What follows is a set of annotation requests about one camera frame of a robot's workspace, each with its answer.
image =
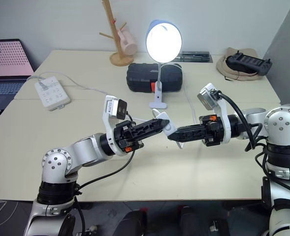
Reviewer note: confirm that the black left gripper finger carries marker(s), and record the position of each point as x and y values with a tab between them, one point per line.
147	134
149	124

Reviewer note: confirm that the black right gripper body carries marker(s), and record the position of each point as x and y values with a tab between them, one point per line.
212	131

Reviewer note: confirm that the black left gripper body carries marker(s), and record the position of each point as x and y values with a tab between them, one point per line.
125	134

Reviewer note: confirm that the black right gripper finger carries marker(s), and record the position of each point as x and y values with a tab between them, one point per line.
191	128
184	137

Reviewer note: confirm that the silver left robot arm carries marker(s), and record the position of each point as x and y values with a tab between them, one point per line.
85	152

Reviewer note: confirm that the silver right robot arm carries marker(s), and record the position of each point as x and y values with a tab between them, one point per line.
280	127

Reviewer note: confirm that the white clip desk lamp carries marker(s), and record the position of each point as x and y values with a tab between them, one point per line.
163	41

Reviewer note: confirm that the black zip case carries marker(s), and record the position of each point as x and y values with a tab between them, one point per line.
139	76

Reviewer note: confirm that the beige bucket hat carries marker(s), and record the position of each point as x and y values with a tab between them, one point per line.
235	73

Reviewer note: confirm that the black flat tray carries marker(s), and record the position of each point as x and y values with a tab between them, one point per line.
196	57

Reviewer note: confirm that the black handheld controller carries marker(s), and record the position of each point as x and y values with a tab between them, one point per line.
250	62

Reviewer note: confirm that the white power strip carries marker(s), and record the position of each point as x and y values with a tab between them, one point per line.
52	93

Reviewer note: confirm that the pink mug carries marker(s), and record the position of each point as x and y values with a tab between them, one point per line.
128	43

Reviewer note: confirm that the dark rounded shape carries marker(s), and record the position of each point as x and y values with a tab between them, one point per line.
190	221
131	222

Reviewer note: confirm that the wooden mug tree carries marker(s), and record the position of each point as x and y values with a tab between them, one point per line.
115	37

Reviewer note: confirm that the grey plug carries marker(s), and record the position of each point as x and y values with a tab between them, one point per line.
42	84

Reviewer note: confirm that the open laptop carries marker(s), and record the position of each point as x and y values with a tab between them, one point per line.
4	64

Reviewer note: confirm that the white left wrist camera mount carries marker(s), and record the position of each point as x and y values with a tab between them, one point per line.
111	108

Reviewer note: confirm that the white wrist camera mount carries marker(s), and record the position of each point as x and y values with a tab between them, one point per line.
111	108
213	98

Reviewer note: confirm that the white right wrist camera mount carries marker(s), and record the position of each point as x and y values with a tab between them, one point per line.
213	98

